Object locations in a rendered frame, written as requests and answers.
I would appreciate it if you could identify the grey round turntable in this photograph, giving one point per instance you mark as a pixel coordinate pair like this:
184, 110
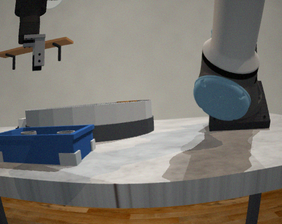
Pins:
111, 121

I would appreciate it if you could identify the blue square crate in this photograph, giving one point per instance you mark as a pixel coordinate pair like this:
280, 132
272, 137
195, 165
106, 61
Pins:
48, 149

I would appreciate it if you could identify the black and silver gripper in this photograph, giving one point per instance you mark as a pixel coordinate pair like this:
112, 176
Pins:
29, 12

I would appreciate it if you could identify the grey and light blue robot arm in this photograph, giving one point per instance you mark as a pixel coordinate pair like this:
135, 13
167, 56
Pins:
227, 87

